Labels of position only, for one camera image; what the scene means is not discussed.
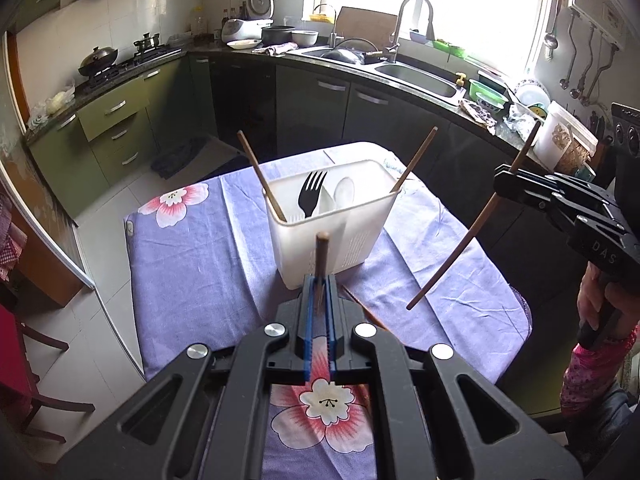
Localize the wooden chopstick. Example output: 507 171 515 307
390 126 438 194
314 231 330 310
340 284 390 330
236 130 286 222
406 119 541 311

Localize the black plastic fork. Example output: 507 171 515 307
298 171 328 218

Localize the white plastic spoon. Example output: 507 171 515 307
319 177 356 212

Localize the stainless kitchen sink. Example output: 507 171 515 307
374 63 458 99

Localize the chrome kitchen faucet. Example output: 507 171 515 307
384 0 436 64

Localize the person's right hand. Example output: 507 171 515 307
577 263 640 339

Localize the plastic cereal container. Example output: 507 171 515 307
533 101 598 176

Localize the white plastic utensil holder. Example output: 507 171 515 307
266 159 397 290

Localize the purple floral tablecloth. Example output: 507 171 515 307
122 140 534 480

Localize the green plastic basket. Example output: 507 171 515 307
469 79 508 110

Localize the dark lower cabinet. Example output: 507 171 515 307
191 52 523 224

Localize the hanging steel ladle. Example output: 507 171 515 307
544 0 562 61

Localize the white bowl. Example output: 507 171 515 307
291 29 319 48

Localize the black cooking pot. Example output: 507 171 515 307
262 25 294 47

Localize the wooden cutting board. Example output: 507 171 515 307
336 6 397 50

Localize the white rice cooker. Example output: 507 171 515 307
221 0 274 44

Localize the green lower cabinet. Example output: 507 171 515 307
27 53 217 218

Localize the red wooden chair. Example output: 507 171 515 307
0 307 96 444

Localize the small steel pot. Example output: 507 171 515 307
134 32 160 54

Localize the gas stove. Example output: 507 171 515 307
75 46 181 96

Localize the black wok with lid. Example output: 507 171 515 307
78 47 118 77

